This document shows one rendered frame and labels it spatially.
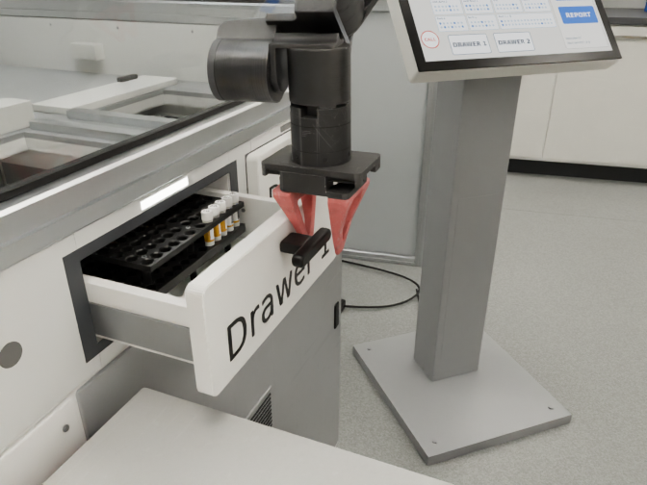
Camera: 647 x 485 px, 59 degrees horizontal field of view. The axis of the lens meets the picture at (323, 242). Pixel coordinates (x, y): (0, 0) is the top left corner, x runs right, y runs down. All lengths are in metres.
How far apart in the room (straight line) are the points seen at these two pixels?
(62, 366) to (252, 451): 0.19
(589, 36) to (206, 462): 1.24
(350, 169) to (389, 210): 1.85
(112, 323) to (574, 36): 1.18
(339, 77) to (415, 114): 1.72
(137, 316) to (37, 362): 0.09
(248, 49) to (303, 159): 0.11
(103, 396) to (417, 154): 1.82
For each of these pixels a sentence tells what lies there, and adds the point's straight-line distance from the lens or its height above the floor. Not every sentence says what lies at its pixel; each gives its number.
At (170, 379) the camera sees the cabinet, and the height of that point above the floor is 0.71.
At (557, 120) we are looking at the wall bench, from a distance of 3.56.
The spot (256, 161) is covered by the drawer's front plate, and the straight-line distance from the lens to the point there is 0.76.
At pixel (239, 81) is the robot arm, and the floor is 1.06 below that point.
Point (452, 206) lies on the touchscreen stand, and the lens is 1.48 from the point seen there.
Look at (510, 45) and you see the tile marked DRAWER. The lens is 1.34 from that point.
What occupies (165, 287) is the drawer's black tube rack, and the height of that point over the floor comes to 0.87.
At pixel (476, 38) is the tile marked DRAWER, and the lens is 1.31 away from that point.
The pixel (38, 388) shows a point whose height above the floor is 0.83.
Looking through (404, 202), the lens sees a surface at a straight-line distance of 2.35.
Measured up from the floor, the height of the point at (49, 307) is 0.89.
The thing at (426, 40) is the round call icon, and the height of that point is 1.01.
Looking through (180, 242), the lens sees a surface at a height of 0.90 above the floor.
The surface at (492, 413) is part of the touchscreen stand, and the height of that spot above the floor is 0.03.
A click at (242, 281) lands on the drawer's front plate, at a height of 0.91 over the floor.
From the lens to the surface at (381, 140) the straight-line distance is 2.28.
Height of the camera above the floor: 1.16
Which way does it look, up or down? 26 degrees down
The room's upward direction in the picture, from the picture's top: straight up
